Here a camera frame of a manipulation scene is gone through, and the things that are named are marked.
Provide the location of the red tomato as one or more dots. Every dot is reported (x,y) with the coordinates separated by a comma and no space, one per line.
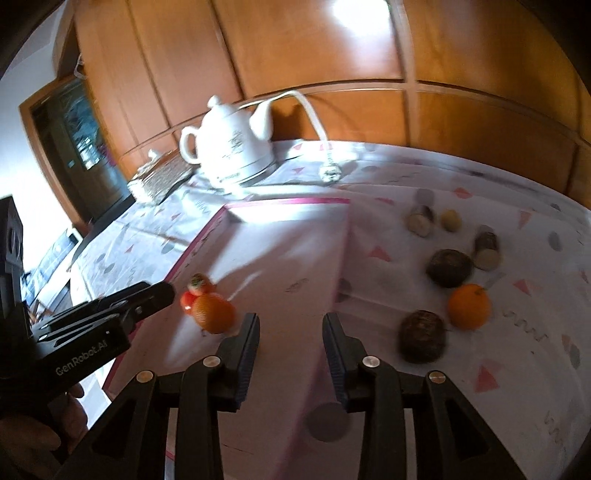
(186,301)

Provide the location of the orange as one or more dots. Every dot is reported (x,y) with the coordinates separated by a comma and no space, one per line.
(213,313)

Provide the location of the woven tissue box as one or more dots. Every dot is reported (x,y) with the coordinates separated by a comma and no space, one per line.
(161,175)

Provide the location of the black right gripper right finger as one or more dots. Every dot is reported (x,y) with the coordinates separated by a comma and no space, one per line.
(366,384)

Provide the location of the small yellow-brown fruit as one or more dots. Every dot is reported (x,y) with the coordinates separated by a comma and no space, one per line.
(451,220)

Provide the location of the pink rimmed white tray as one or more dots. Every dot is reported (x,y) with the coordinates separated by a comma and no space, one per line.
(281,260)

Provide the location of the patterned white tablecloth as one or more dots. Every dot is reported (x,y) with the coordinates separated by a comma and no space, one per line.
(526,371)

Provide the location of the wooden wall cabinet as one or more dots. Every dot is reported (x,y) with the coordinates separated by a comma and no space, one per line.
(483,80)

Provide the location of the orange carrot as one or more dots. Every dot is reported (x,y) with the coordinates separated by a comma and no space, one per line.
(199,284)

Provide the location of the brown cut log piece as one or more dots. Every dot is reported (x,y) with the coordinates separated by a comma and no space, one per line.
(487,254)

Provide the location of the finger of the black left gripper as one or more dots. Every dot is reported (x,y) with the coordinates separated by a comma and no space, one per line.
(85,309)
(144,303)

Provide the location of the person's left hand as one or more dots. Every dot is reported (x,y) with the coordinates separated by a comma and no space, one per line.
(28,446)

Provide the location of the dark wooden door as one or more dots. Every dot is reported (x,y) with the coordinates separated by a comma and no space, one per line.
(72,152)

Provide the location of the small cut log piece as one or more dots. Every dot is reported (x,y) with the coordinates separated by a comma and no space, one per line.
(420,221)

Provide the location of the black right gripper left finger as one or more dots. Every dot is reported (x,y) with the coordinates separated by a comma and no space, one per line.
(218,383)

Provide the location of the dark round avocado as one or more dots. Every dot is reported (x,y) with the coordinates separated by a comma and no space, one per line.
(422,337)

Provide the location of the dark oblong fruit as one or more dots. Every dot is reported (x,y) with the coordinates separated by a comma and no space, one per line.
(449,268)

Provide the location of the white ceramic kettle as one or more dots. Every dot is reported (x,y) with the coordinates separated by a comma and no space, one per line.
(231,146)

